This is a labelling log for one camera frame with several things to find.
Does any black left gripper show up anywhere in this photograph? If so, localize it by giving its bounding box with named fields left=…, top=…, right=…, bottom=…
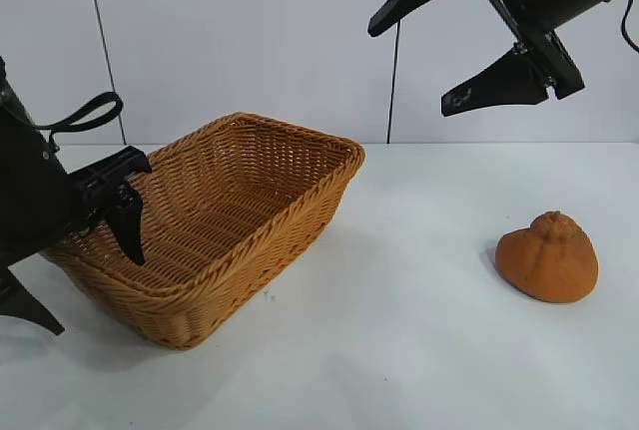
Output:
left=0, top=110, right=154, bottom=337

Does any woven wicker basket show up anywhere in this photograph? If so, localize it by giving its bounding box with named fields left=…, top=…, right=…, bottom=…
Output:
left=42, top=111, right=366, bottom=350

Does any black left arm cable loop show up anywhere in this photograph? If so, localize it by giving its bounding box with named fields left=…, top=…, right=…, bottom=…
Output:
left=37, top=92, right=124, bottom=133

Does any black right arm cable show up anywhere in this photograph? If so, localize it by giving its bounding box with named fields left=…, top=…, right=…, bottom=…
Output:
left=618, top=0, right=639, bottom=55

